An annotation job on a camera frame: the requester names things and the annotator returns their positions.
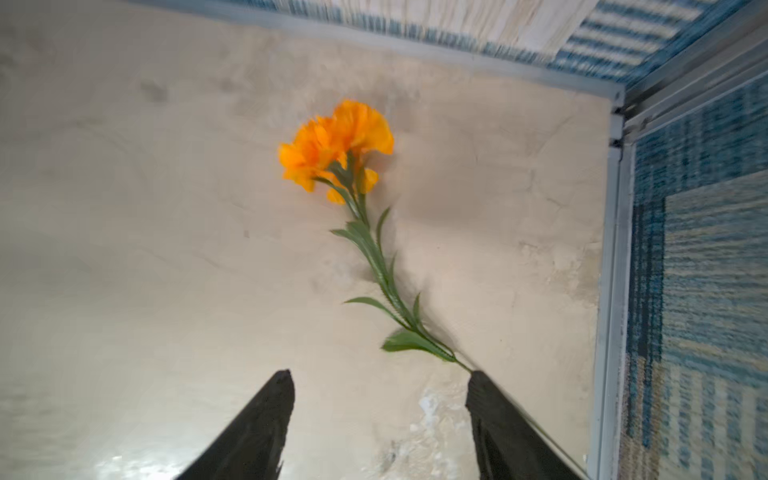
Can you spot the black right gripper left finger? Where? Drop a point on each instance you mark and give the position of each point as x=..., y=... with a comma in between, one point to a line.
x=250, y=447

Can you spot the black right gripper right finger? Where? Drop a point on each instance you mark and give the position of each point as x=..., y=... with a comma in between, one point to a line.
x=507, y=447

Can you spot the orange artificial flower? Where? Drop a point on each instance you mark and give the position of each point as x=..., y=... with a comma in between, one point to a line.
x=333, y=151

